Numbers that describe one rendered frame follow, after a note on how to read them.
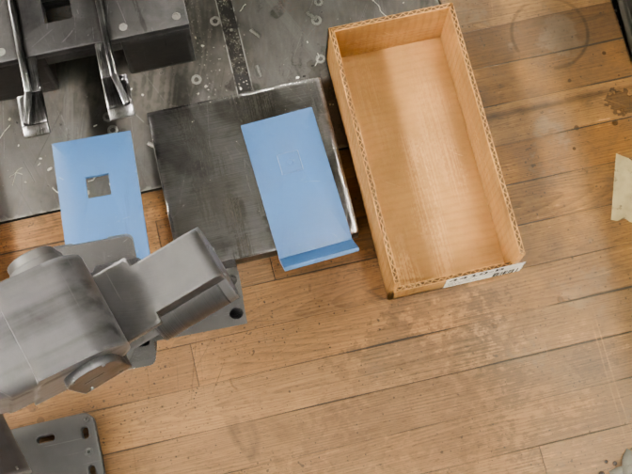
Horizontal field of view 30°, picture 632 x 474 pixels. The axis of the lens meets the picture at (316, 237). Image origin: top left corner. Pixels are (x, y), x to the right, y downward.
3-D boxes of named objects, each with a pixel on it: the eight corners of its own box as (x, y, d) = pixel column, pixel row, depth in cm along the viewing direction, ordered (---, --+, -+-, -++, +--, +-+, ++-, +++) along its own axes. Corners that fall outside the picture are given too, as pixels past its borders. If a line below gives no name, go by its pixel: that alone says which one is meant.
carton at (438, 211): (387, 302, 111) (394, 284, 103) (325, 61, 117) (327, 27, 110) (517, 273, 112) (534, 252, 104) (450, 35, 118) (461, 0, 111)
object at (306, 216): (284, 278, 108) (284, 271, 106) (241, 126, 112) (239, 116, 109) (357, 258, 109) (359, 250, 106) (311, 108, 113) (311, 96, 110)
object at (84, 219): (73, 308, 100) (67, 296, 97) (53, 146, 105) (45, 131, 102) (156, 292, 100) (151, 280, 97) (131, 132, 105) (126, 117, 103)
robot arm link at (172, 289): (193, 213, 85) (157, 173, 73) (252, 315, 83) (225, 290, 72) (55, 296, 85) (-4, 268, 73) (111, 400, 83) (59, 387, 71)
